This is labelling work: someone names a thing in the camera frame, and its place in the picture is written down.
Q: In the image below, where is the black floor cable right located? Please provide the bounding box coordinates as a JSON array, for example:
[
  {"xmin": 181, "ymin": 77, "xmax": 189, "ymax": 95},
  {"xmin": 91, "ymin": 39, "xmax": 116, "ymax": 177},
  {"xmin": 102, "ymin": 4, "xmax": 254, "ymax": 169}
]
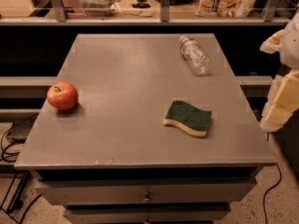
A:
[{"xmin": 262, "ymin": 163, "xmax": 283, "ymax": 224}]

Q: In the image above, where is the red apple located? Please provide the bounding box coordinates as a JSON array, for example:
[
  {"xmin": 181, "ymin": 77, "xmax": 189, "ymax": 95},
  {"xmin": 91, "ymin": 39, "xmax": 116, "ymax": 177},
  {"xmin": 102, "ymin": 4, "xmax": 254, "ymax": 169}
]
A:
[{"xmin": 47, "ymin": 81, "xmax": 78, "ymax": 111}]

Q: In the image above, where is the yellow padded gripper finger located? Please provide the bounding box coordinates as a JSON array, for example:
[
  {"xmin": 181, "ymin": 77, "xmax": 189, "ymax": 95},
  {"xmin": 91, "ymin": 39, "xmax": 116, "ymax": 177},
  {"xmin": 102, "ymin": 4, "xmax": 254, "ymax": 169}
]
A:
[
  {"xmin": 260, "ymin": 72, "xmax": 299, "ymax": 133},
  {"xmin": 260, "ymin": 30, "xmax": 284, "ymax": 54}
]

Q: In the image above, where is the black cables left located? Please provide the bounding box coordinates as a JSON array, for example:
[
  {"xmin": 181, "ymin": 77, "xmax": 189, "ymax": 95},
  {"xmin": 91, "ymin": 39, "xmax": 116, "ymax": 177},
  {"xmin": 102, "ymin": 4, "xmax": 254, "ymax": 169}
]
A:
[{"xmin": 0, "ymin": 114, "xmax": 41, "ymax": 224}]

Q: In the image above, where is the green yellow scrub sponge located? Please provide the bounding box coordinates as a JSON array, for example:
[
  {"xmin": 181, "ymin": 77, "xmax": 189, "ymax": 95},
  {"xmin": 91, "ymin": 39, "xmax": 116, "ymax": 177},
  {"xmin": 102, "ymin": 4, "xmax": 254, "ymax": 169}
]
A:
[{"xmin": 164, "ymin": 101, "xmax": 212, "ymax": 138}]

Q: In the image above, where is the colourful snack bag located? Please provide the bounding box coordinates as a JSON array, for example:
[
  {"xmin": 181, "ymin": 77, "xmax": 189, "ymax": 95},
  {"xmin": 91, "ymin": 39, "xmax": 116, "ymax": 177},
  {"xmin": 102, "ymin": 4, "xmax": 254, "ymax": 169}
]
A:
[{"xmin": 195, "ymin": 0, "xmax": 256, "ymax": 18}]

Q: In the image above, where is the clear plastic container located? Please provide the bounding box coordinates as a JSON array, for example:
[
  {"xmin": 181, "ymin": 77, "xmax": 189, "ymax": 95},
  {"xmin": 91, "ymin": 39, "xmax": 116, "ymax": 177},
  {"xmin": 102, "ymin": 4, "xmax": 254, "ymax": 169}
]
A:
[{"xmin": 79, "ymin": 0, "xmax": 118, "ymax": 17}]

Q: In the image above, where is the grey drawer cabinet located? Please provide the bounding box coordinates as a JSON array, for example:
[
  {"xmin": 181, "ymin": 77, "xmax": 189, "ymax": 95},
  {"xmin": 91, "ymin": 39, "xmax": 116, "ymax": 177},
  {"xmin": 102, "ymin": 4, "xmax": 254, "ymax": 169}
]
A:
[{"xmin": 15, "ymin": 35, "xmax": 276, "ymax": 224}]

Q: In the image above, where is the grey box on floor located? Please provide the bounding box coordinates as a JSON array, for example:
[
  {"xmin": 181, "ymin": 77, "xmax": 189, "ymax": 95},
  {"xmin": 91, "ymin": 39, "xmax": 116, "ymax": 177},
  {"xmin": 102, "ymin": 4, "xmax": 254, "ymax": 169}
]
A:
[{"xmin": 6, "ymin": 118, "xmax": 36, "ymax": 143}]

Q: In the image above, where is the grey metal shelf rail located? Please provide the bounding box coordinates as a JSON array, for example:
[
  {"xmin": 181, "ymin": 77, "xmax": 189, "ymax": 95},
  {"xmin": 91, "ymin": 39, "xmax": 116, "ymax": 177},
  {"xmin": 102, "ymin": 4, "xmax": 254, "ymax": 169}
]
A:
[{"xmin": 0, "ymin": 0, "xmax": 298, "ymax": 26}]

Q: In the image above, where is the metal drawer knob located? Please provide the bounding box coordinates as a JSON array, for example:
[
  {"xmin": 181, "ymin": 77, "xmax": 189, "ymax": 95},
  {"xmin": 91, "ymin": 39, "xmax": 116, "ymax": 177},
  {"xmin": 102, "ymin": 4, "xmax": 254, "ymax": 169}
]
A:
[{"xmin": 142, "ymin": 193, "xmax": 152, "ymax": 203}]

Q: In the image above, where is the clear plastic water bottle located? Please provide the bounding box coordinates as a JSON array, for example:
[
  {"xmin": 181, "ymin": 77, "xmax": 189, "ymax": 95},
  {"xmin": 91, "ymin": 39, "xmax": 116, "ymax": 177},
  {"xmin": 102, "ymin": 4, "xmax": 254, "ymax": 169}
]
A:
[{"xmin": 179, "ymin": 35, "xmax": 209, "ymax": 76}]

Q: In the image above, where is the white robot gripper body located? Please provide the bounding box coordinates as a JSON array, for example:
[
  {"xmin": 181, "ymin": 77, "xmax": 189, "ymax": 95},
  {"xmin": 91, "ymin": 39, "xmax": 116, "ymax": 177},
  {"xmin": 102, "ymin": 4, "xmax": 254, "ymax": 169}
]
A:
[{"xmin": 279, "ymin": 13, "xmax": 299, "ymax": 69}]

